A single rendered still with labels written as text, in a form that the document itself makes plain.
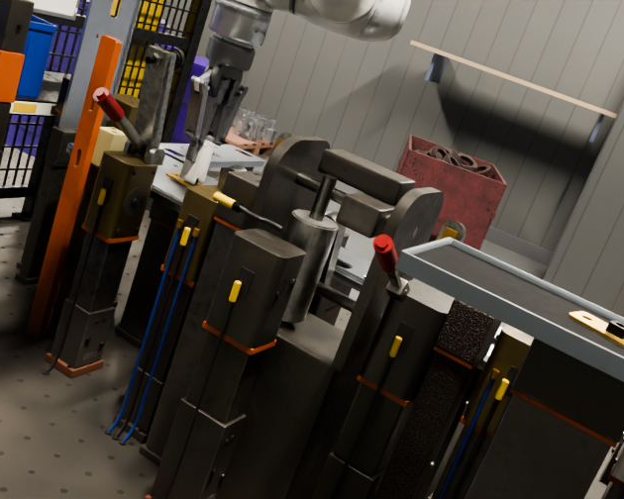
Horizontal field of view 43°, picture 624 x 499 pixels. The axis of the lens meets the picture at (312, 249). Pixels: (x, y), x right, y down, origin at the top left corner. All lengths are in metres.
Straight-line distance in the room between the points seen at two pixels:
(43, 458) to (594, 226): 4.50
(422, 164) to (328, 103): 1.77
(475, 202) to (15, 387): 4.72
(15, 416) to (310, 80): 6.24
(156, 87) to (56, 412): 0.48
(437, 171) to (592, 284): 1.29
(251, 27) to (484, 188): 4.51
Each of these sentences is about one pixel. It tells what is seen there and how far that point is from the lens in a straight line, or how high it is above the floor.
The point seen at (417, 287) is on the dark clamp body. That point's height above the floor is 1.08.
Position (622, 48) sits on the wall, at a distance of 6.78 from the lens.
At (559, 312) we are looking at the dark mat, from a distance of 0.76.
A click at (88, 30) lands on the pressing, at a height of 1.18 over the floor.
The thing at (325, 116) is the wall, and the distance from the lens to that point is 7.17.
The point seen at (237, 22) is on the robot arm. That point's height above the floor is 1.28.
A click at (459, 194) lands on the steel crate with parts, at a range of 5.67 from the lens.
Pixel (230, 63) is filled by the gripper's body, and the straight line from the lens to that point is 1.26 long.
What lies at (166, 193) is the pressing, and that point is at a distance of 1.25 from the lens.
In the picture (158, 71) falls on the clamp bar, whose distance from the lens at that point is 1.16.
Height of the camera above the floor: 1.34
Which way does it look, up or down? 16 degrees down
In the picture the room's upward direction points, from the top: 20 degrees clockwise
